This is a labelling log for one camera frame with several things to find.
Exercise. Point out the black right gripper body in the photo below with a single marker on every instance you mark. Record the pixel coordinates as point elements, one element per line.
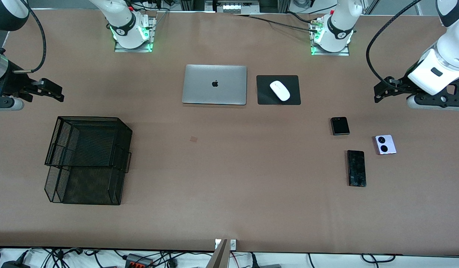
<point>14,83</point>

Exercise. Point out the lavender flip phone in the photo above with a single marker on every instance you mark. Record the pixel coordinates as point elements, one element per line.
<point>385,144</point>

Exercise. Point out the black flip phone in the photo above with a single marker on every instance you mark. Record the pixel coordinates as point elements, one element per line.
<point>340,126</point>

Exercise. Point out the black slab smartphone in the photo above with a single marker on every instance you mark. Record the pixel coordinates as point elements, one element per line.
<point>356,168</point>

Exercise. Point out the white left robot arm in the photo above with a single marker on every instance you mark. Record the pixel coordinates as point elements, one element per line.
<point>339,26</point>

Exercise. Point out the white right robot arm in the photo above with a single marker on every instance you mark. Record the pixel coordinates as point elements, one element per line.
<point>122,22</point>

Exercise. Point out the black mesh two-tier tray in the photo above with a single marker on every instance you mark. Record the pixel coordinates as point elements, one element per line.
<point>88,156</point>

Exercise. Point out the white computer mouse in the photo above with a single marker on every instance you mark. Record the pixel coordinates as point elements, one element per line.
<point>280,90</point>

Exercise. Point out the black mouse pad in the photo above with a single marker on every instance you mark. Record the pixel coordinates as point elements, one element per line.
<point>265,95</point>

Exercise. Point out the silver closed laptop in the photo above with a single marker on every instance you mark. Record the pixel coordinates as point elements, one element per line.
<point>214,85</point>

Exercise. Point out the black power adapter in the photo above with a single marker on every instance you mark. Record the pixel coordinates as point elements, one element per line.
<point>12,265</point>

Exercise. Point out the silver metal terminal block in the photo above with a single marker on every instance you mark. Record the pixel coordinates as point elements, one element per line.
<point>233,6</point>

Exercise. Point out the black orange power strip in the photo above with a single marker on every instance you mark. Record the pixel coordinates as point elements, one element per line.
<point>138,261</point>

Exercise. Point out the aluminium profile bar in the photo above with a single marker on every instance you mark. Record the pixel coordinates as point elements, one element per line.
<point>222,257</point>

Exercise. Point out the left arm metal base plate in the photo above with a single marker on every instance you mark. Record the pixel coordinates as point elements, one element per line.
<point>344,53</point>

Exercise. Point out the white mounting bracket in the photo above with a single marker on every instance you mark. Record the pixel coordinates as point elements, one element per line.
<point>233,244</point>

